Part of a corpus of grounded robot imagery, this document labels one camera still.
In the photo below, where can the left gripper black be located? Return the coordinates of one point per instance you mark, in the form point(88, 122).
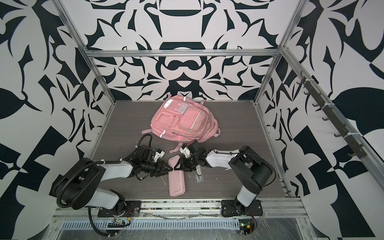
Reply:
point(160, 169)

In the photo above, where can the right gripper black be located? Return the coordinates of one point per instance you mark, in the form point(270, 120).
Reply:
point(183, 165)

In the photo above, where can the pink pencil case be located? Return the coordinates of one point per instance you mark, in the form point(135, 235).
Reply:
point(176, 179)

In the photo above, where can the pink student backpack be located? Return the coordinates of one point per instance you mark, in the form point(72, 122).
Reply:
point(182, 120)

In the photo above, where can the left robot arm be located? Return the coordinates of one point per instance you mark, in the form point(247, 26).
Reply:
point(79, 187)

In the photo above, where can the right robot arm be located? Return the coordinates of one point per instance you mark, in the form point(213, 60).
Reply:
point(250, 168)

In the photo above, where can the clear plastic eraser case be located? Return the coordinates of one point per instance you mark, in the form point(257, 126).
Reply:
point(199, 174)

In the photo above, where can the left circuit board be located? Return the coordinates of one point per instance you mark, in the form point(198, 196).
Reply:
point(119, 223)

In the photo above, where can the circuit board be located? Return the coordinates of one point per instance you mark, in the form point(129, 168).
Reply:
point(247, 226)
point(119, 223)

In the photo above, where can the right circuit board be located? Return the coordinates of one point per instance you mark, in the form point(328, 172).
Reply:
point(247, 226)

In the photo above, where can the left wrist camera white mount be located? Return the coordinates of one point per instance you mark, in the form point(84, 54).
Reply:
point(158, 155)

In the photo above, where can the aluminium frame rail front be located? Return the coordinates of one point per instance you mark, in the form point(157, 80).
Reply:
point(193, 208)

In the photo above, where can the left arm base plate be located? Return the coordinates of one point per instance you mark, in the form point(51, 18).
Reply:
point(121, 209)

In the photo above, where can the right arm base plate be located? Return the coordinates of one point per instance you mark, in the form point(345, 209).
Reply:
point(233, 208)

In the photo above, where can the wall hook rail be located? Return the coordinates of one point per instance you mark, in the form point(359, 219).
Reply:
point(335, 116)

